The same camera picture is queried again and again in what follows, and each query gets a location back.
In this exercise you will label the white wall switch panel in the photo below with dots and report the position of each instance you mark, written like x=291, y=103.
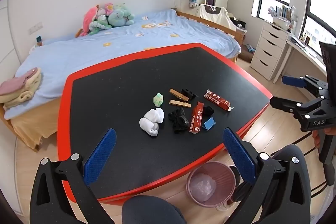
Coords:
x=35, y=27

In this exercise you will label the blue plastic clip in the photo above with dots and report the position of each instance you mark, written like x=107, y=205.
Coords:
x=209, y=124

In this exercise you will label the black bag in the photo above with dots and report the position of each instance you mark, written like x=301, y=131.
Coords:
x=239, y=23

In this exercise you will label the clear plastic bag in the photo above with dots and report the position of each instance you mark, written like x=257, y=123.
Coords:
x=202, y=186

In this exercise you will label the small black cloth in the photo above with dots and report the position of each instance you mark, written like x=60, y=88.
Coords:
x=208, y=110

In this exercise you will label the wooden bed with blue sheet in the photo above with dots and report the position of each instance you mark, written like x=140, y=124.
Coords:
x=78, y=56

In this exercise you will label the black picture frame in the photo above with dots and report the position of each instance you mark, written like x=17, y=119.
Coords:
x=210, y=1

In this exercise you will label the pink folded towel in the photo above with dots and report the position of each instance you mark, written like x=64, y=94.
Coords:
x=17, y=80

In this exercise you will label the teal plush toy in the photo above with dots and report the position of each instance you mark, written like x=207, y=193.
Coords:
x=119, y=16

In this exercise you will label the row of books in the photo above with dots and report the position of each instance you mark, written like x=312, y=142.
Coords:
x=286, y=12

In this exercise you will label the narrow red snack wrapper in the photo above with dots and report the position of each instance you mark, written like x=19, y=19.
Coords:
x=196, y=119

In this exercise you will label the pink waste bin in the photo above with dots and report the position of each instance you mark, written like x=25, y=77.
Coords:
x=223, y=174

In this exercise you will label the white plush pendant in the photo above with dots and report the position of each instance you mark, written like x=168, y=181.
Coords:
x=193, y=4

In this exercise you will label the black binder clip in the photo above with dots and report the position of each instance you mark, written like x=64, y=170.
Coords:
x=187, y=92

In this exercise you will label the white desk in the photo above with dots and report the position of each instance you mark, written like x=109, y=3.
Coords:
x=304, y=52

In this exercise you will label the cream folded blanket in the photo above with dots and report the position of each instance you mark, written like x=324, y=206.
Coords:
x=25, y=94

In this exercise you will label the green white wrapper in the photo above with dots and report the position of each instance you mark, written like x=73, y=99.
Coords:
x=158, y=100

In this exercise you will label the unicorn toy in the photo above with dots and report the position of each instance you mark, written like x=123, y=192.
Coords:
x=271, y=11

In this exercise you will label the green striped plush toy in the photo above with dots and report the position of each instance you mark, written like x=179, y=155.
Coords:
x=99, y=25

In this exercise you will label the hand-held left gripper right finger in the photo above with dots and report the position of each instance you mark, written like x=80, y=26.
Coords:
x=239, y=155

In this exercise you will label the person's right hand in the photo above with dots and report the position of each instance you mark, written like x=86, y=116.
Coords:
x=315, y=138

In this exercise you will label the white drawer cabinet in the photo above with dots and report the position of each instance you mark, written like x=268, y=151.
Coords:
x=267, y=50

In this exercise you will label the pink flower plush toy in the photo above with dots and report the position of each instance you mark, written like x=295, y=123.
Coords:
x=108, y=6

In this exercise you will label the wooden clothespin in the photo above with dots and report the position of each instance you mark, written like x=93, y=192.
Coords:
x=177, y=93
x=179, y=103

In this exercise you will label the red snack box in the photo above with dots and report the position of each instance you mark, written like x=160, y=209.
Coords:
x=216, y=100

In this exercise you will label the white sock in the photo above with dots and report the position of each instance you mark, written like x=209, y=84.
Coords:
x=151, y=121

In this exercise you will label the person's left leg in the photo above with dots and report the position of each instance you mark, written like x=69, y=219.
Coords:
x=152, y=211

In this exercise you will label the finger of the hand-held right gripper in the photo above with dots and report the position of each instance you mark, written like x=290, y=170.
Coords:
x=292, y=81
x=283, y=104

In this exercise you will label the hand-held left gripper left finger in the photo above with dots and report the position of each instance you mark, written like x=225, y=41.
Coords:
x=101, y=155

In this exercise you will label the white clothes on chair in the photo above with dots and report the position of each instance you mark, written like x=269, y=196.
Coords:
x=212, y=16

